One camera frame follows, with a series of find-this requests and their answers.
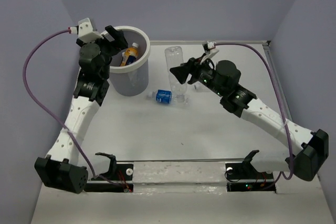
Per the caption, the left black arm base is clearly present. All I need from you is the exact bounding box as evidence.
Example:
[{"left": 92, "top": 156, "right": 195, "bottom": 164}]
[{"left": 84, "top": 163, "right": 134, "bottom": 193}]

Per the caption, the orange milk tea bottle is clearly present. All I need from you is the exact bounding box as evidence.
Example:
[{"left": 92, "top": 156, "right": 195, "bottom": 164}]
[{"left": 120, "top": 42, "right": 139, "bottom": 67}]

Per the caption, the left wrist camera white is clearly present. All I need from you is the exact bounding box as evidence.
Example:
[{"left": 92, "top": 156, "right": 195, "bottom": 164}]
[{"left": 69, "top": 18, "right": 103, "bottom": 43}]

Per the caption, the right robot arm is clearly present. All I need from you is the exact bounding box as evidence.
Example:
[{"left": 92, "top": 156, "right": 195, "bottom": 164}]
[{"left": 170, "top": 58, "right": 329, "bottom": 182}]

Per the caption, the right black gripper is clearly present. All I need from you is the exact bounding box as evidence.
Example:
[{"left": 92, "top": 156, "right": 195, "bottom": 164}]
[{"left": 171, "top": 52, "right": 225, "bottom": 97}]

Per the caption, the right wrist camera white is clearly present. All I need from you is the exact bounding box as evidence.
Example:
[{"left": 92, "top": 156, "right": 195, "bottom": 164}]
[{"left": 201, "top": 41, "right": 219, "bottom": 64}]

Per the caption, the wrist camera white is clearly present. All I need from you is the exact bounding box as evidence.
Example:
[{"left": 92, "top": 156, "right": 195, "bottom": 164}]
[
  {"left": 69, "top": 18, "right": 103, "bottom": 43},
  {"left": 201, "top": 41, "right": 219, "bottom": 64}
]

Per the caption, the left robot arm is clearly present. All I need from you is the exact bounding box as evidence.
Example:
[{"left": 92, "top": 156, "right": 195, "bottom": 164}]
[{"left": 34, "top": 25, "right": 128, "bottom": 194}]

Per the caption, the grey bin with white rim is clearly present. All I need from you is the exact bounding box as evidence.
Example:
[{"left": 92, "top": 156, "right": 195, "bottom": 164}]
[{"left": 109, "top": 26, "right": 151, "bottom": 97}]

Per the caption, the clear bottle pale cap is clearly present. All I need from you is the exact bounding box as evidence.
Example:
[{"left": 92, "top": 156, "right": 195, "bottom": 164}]
[{"left": 164, "top": 46, "right": 187, "bottom": 103}]

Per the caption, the blue label clear bottle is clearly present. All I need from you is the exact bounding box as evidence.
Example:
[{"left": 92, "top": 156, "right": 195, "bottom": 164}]
[{"left": 146, "top": 89, "right": 190, "bottom": 108}]

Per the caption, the clear bottle blue cap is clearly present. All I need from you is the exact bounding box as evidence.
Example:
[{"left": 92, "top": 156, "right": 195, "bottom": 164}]
[{"left": 193, "top": 82, "right": 210, "bottom": 92}]

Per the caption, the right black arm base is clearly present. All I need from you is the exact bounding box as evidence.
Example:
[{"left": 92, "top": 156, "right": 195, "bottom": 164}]
[{"left": 224, "top": 163, "right": 276, "bottom": 192}]

